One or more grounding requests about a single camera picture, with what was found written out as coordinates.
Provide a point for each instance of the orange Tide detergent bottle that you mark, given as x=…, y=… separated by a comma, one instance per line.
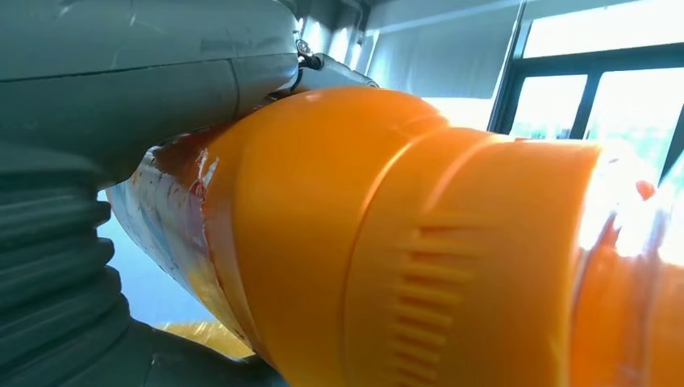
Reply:
x=347, y=213

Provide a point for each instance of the dark window frame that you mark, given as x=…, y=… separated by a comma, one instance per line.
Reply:
x=588, y=61

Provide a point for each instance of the yellow plastic sheet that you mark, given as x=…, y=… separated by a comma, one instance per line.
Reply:
x=213, y=336

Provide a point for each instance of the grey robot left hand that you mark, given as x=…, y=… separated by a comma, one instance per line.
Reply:
x=133, y=69

